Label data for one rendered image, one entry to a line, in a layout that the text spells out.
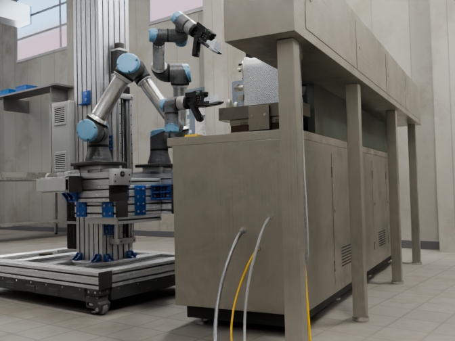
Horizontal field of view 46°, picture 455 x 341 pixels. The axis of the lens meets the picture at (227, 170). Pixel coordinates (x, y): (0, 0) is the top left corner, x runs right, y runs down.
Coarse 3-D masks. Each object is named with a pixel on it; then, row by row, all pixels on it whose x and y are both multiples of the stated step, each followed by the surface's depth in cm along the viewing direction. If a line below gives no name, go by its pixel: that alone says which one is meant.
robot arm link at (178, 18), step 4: (176, 12) 289; (180, 12) 290; (172, 16) 290; (176, 16) 288; (180, 16) 287; (184, 16) 288; (172, 20) 291; (176, 20) 288; (180, 20) 287; (184, 20) 286; (188, 20) 286; (176, 24) 290; (180, 24) 287; (184, 24) 286; (176, 28) 292; (180, 28) 290
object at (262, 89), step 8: (248, 80) 267; (256, 80) 265; (264, 80) 263; (272, 80) 261; (248, 88) 267; (256, 88) 265; (264, 88) 263; (272, 88) 261; (248, 96) 267; (256, 96) 265; (264, 96) 263; (272, 96) 261; (248, 104) 266
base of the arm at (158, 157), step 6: (150, 150) 342; (156, 150) 339; (162, 150) 339; (150, 156) 340; (156, 156) 337; (162, 156) 338; (168, 156) 341; (150, 162) 338; (156, 162) 336; (162, 162) 337; (168, 162) 340
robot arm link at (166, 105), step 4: (160, 100) 288; (164, 100) 286; (168, 100) 285; (172, 100) 283; (160, 104) 286; (164, 104) 285; (168, 104) 284; (172, 104) 283; (160, 108) 287; (164, 108) 286; (168, 108) 284; (172, 108) 284; (176, 108) 283
